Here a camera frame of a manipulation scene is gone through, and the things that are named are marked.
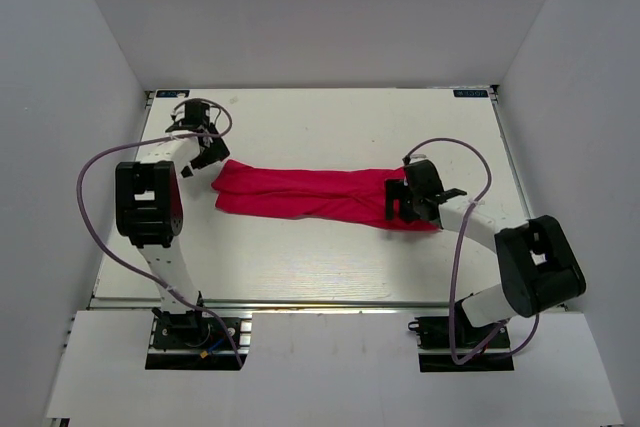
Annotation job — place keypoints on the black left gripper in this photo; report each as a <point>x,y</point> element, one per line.
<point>218,151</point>

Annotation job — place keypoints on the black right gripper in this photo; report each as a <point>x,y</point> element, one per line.
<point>398,189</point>

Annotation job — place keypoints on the red t shirt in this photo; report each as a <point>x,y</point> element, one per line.
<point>356,197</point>

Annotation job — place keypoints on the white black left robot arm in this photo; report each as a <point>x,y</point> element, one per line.
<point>149,210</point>

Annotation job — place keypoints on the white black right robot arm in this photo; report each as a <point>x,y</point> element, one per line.
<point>480,313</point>

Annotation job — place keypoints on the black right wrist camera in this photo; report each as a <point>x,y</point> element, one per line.
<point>449,194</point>

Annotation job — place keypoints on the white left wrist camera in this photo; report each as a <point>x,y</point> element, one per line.
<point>407,159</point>

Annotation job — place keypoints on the aluminium table frame rail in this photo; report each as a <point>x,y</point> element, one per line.
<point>525,187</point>

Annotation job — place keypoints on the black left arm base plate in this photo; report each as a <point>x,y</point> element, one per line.
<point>182,343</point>

